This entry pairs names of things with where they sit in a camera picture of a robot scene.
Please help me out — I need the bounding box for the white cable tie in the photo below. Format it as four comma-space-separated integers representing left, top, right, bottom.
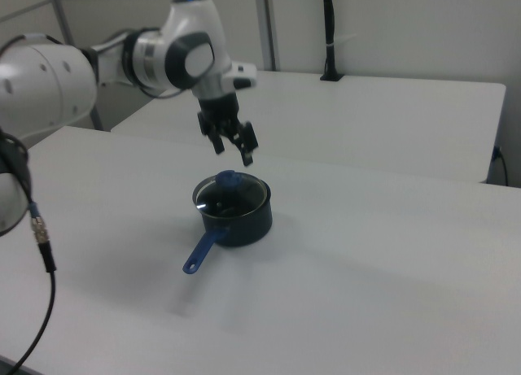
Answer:
326, 33, 357, 50

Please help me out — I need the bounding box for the white side table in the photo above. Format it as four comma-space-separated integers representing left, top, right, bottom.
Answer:
110, 69, 507, 185

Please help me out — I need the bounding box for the glass lid with blue knob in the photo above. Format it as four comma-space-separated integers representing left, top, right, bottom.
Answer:
194, 169, 269, 220

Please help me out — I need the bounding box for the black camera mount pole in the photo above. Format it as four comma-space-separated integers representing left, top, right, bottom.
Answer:
319, 0, 346, 84

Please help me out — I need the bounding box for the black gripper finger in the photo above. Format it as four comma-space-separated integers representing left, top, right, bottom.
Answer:
197, 113, 227, 156
233, 121, 260, 167

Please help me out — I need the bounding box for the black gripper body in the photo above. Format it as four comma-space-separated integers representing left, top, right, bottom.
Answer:
198, 90, 242, 129

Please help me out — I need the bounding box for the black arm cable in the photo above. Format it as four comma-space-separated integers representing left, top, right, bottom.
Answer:
136, 81, 195, 101

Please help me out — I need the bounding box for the thin black cable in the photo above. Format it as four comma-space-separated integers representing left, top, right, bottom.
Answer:
492, 146, 510, 186

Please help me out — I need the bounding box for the black cable with metal connector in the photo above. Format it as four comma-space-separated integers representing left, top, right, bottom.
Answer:
0, 130, 59, 375

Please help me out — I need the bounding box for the black saucepan with blue handle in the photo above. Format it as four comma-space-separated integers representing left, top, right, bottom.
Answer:
182, 174, 274, 275

